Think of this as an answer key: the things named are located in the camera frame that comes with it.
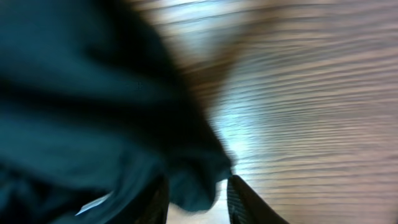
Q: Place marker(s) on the black t-shirt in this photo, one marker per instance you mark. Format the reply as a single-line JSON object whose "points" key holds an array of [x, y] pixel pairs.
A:
{"points": [[95, 116]]}

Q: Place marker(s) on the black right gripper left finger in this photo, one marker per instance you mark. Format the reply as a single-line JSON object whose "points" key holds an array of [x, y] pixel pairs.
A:
{"points": [[149, 207]]}

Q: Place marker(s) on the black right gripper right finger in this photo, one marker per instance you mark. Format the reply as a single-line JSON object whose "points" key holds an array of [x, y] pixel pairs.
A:
{"points": [[245, 206]]}

